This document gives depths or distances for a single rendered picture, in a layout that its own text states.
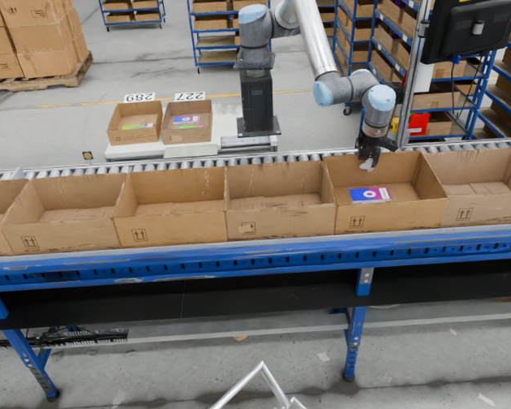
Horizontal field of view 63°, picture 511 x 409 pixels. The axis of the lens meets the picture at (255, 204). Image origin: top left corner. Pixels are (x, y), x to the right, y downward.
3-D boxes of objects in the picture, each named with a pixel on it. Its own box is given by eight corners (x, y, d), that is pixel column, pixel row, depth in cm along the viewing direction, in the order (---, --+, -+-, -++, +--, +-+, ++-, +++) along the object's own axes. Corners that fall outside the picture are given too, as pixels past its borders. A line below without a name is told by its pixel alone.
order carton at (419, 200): (412, 182, 179) (421, 149, 167) (438, 232, 157) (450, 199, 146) (319, 188, 178) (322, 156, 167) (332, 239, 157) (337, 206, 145)
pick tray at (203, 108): (213, 113, 277) (212, 99, 271) (211, 142, 246) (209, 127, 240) (169, 116, 276) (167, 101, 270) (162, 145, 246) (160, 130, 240)
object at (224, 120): (268, 104, 292) (268, 99, 290) (277, 145, 246) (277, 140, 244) (122, 114, 289) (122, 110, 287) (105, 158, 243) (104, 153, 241)
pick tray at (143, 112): (163, 114, 280) (161, 100, 274) (158, 142, 249) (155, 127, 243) (120, 118, 278) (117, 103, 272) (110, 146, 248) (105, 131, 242)
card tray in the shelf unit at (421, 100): (390, 85, 302) (392, 71, 296) (432, 83, 303) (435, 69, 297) (410, 109, 270) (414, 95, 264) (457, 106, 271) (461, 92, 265)
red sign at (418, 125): (424, 134, 234) (429, 113, 227) (425, 135, 234) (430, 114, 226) (396, 136, 234) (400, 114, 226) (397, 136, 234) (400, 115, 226)
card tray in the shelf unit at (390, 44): (376, 36, 328) (378, 23, 322) (415, 35, 328) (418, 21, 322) (390, 53, 296) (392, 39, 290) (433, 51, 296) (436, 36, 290)
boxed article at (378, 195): (348, 191, 175) (349, 189, 174) (386, 190, 175) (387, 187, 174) (352, 204, 170) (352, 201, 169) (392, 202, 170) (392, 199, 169)
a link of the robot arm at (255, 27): (237, 39, 233) (234, 5, 222) (266, 35, 236) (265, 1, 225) (243, 48, 221) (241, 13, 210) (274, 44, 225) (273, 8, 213)
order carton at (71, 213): (137, 204, 179) (128, 171, 169) (123, 253, 156) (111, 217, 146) (45, 211, 179) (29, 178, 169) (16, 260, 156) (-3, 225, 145)
